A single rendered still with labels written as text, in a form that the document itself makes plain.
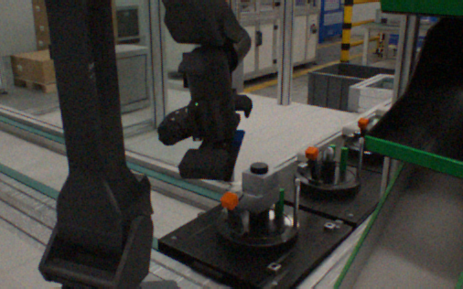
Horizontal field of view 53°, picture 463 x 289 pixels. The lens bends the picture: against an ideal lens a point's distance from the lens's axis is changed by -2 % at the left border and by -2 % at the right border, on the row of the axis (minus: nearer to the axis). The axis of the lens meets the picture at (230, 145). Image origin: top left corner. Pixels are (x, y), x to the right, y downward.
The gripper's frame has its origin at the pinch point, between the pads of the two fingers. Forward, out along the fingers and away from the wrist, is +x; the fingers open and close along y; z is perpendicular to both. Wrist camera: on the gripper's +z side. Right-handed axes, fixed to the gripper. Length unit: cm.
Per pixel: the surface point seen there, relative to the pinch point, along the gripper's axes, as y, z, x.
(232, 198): 2.8, -1.4, 4.6
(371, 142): 6.7, -20.9, -8.9
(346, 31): -665, 12, 243
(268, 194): -3.0, -5.4, 8.5
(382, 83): -140, -27, 60
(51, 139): -39, 65, 24
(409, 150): 9.2, -24.9, -9.7
